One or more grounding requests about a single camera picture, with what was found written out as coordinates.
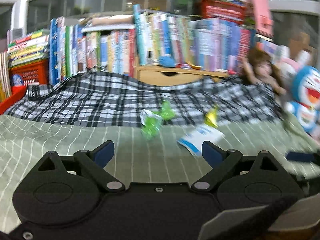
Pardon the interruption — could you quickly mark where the blue white paper packet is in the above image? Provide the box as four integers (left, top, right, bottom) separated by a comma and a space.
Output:
177, 124, 225, 158

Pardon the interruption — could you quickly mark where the green candy wrapper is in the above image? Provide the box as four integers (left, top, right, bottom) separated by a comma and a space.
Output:
140, 101, 176, 140

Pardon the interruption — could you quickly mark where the upright books far left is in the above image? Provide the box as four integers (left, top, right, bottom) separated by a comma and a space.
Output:
0, 52, 11, 102

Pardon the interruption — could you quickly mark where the row of books centre left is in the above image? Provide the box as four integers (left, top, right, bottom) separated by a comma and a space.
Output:
49, 15, 136, 86

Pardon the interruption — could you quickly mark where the stack of flat books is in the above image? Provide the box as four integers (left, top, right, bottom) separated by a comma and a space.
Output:
7, 29, 50, 68

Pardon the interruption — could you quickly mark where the row of books on organizer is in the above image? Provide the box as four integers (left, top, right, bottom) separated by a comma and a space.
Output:
133, 2, 279, 73

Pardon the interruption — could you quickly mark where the yellow green wrapper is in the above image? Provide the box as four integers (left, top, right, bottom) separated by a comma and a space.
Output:
204, 106, 218, 128

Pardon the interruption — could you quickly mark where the black white plaid cloth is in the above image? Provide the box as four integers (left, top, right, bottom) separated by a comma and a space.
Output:
6, 72, 281, 127

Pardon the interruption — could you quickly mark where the green checked tablecloth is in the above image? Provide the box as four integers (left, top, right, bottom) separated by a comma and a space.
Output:
1, 115, 319, 232

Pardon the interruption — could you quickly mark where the blue Doraemon plush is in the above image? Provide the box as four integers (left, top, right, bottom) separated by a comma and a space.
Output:
285, 66, 319, 135

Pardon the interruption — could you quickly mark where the pink white rabbit plush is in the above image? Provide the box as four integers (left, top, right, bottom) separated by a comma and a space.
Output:
277, 46, 311, 88

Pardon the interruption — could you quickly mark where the red tray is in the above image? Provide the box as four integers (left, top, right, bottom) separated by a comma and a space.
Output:
0, 86, 27, 115

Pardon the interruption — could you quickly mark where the red crate left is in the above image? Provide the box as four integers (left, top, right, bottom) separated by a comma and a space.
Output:
9, 59, 49, 87

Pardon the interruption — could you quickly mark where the brown haired doll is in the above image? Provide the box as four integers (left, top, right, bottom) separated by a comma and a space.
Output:
241, 48, 286, 95

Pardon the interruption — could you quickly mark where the wooden desk organizer drawer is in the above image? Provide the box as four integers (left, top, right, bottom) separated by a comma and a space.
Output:
134, 57, 229, 86

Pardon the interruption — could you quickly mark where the pink box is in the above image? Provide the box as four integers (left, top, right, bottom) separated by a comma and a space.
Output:
251, 0, 273, 38

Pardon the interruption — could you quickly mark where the red plastic basket top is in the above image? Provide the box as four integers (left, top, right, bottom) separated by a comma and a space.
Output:
199, 0, 246, 25

